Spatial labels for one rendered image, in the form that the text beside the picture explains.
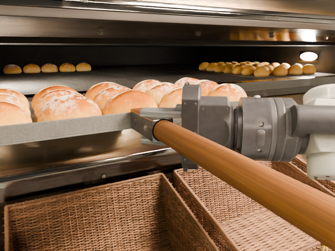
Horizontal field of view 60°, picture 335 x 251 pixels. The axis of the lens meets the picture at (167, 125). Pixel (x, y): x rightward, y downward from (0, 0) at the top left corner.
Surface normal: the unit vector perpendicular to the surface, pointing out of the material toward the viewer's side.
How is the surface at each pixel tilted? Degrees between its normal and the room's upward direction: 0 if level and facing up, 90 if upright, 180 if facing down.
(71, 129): 90
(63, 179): 90
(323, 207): 34
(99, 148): 70
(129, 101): 57
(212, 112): 90
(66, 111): 63
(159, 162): 90
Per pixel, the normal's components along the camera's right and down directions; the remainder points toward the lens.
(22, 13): 0.45, 0.02
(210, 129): -0.15, 0.26
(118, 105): -0.04, -0.23
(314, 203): -0.51, -0.73
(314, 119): -0.14, 0.03
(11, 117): 0.63, -0.23
